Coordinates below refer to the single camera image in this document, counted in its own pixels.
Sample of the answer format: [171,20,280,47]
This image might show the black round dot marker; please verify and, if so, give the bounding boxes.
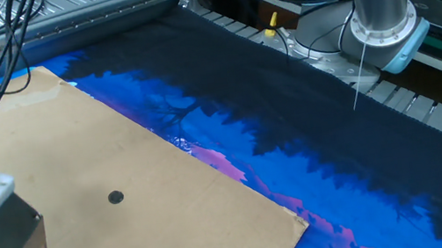
[106,188,126,207]

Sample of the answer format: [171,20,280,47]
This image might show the yellow plastic clip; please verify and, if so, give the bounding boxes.
[261,11,282,40]

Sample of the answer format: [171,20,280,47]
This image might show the white zip tie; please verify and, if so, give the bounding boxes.
[342,41,378,112]

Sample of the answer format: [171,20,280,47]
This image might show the blue landscape print cloth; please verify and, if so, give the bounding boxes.
[0,0,442,248]

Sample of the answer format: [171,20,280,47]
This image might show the aluminium frame rail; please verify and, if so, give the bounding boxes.
[0,0,212,80]

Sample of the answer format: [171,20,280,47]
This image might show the silver robot mounting plate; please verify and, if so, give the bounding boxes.
[258,11,382,100]

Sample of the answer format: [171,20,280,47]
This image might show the brown cardboard sheet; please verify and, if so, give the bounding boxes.
[0,28,313,248]

